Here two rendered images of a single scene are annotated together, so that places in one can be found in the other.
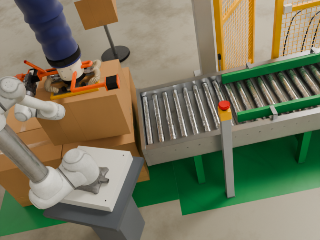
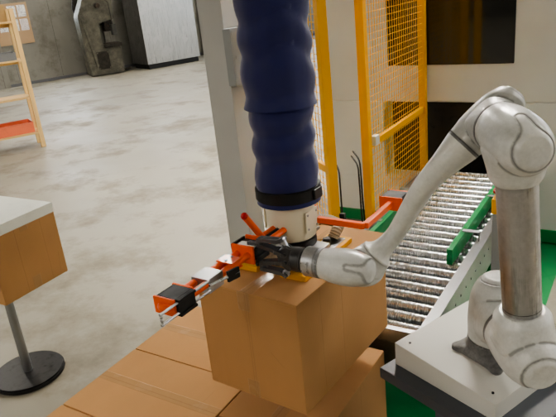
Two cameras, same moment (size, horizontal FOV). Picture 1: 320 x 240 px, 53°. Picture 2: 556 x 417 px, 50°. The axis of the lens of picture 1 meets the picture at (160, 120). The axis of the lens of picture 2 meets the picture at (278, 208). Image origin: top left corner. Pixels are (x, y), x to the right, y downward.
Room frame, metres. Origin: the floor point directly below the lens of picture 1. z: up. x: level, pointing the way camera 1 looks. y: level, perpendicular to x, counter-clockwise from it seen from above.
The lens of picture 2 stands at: (1.00, 2.21, 1.97)
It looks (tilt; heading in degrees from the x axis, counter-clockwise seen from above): 21 degrees down; 299
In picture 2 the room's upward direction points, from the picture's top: 6 degrees counter-clockwise
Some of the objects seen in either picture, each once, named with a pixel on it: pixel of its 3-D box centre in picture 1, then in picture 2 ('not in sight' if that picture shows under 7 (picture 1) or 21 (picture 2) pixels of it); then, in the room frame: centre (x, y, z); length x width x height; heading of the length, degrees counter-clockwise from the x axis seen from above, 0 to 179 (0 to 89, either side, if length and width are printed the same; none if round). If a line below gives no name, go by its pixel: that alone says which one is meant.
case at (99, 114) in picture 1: (85, 103); (299, 304); (1.88, 0.50, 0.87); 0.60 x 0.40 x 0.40; 82
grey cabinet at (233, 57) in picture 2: not in sight; (240, 55); (2.71, -0.67, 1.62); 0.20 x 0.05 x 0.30; 85
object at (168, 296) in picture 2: not in sight; (174, 299); (1.96, 1.09, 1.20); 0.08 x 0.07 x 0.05; 84
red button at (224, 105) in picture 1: (224, 106); not in sight; (1.31, -0.39, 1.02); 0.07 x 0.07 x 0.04
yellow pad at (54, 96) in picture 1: (74, 88); (317, 252); (1.80, 0.50, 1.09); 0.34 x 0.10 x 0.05; 84
